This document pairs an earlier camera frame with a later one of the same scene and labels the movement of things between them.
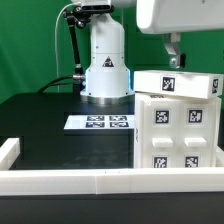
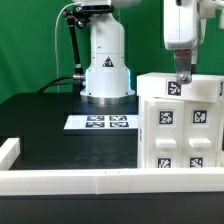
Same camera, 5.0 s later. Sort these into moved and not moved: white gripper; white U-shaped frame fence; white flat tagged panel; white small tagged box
Moved: white gripper; white small tagged box
Not moved: white U-shaped frame fence; white flat tagged panel
